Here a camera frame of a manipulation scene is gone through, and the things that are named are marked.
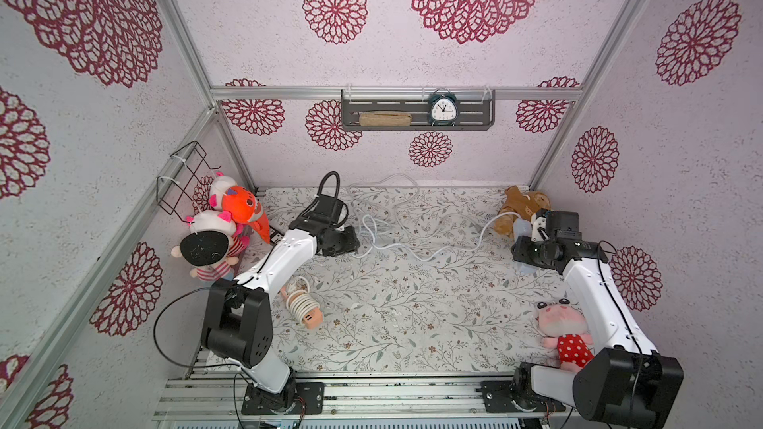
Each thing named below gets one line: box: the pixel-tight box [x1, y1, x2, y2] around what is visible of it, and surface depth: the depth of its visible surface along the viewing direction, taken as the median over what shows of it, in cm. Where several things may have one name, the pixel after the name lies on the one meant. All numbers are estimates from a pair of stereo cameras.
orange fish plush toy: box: [222, 185, 271, 245], surface depth 91 cm
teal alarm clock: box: [428, 87, 459, 128], surface depth 92 cm
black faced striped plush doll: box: [170, 209, 252, 283], surface depth 82 cm
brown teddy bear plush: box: [493, 184, 551, 238], surface depth 108 cm
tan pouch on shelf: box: [358, 111, 413, 127], surface depth 90 cm
